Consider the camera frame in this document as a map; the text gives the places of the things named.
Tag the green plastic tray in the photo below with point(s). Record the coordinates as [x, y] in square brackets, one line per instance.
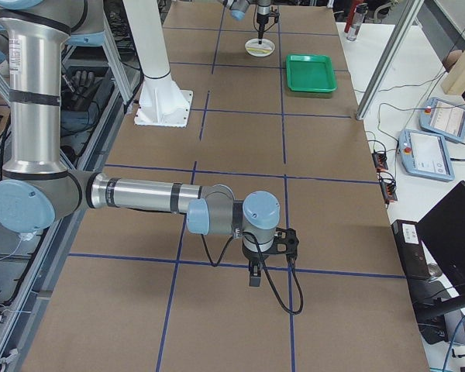
[310, 73]

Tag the black mini computer box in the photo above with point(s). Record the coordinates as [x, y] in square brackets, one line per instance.
[410, 250]

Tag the black monitor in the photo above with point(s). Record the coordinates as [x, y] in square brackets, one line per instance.
[442, 230]

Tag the lower orange usb hub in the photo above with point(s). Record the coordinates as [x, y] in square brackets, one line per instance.
[388, 186]

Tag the yellow plastic spoon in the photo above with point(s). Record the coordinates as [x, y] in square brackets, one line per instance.
[258, 51]

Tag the near teach pendant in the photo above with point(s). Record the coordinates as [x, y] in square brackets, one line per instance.
[425, 155]

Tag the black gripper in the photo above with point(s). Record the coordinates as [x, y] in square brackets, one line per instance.
[261, 17]
[253, 256]

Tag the teach pendant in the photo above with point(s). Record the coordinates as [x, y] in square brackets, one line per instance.
[444, 118]
[425, 155]

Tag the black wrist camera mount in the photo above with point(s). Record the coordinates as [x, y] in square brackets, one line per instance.
[285, 243]
[275, 15]

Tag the upper orange usb hub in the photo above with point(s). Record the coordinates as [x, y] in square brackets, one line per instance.
[380, 161]

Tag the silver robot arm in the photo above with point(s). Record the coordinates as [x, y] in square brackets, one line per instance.
[37, 189]
[238, 9]

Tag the aluminium frame post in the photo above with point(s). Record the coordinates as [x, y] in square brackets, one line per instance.
[392, 47]

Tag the white camera pillar stand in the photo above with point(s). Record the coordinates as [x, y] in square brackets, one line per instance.
[161, 101]

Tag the far teach pendant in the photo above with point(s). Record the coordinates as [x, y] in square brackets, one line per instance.
[444, 118]

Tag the red capped water bottle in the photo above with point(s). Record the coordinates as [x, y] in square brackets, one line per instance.
[359, 14]

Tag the orange usb hub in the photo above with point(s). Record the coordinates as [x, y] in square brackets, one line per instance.
[380, 161]
[388, 186]

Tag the white round plate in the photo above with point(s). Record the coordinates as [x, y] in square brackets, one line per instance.
[266, 44]

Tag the wooden beam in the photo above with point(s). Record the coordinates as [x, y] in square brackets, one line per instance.
[463, 66]

